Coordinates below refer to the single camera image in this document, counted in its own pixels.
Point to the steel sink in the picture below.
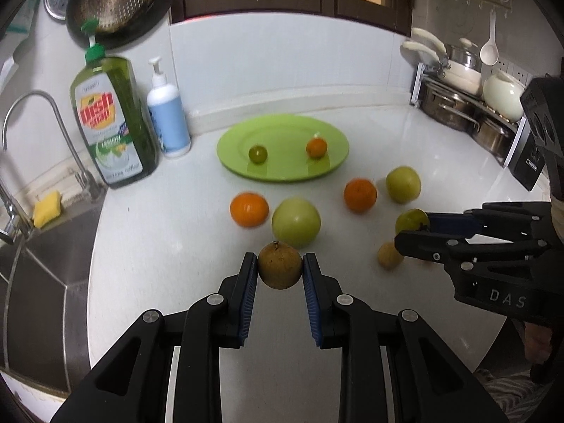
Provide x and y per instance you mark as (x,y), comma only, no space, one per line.
(48,282)

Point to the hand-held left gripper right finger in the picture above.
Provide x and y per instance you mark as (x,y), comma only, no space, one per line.
(310,299)

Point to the thin gooseneck faucet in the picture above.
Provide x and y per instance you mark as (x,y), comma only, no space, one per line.
(66,141)

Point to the black box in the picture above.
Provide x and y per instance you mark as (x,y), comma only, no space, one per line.
(528,163)

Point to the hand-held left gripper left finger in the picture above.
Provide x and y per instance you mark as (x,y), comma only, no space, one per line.
(249,299)

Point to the white blue pump bottle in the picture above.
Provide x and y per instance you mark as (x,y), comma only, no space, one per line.
(169,119)

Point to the green plate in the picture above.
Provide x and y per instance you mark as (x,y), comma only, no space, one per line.
(282,141)

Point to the chrome sink faucet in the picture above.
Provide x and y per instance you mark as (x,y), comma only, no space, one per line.
(11,220)

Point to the small green fruit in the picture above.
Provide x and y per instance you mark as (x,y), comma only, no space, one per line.
(257,154)
(409,220)

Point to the metal pot rack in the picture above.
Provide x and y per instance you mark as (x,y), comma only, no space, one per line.
(416,83)

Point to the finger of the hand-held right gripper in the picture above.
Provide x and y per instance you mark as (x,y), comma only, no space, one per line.
(445,222)
(423,244)

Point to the green dish soap bottle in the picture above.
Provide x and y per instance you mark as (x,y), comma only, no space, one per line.
(110,119)

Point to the grey striped cloth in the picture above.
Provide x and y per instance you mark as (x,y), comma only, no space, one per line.
(506,396)

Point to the wall socket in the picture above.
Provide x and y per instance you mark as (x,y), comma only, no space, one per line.
(513,70)

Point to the person's right hand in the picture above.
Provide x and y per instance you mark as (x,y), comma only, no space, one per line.
(539,343)

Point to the brown round fruit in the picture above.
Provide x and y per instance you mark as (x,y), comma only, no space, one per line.
(280,265)

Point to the yellow-green apple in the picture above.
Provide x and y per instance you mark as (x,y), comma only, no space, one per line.
(403,184)

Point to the yellow sponge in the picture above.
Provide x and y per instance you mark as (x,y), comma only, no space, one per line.
(47,209)

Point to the large green apple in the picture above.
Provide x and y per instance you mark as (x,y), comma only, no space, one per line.
(295,222)

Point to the white teapot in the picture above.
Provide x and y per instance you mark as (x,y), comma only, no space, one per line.
(502,94)

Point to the white pan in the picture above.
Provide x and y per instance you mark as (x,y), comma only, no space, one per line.
(458,83)
(462,68)

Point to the tan round fruit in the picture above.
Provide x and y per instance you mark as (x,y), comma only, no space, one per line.
(388,256)

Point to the black frying pan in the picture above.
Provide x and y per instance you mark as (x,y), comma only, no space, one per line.
(165,4)

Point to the white ladle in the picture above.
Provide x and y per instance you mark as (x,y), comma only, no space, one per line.
(488,53)

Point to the steel pot with lid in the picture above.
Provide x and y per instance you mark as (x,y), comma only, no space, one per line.
(462,55)

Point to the small orange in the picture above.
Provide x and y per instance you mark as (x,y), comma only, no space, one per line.
(316,148)

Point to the large orange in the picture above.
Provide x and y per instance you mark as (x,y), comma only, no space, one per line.
(249,210)
(360,195)

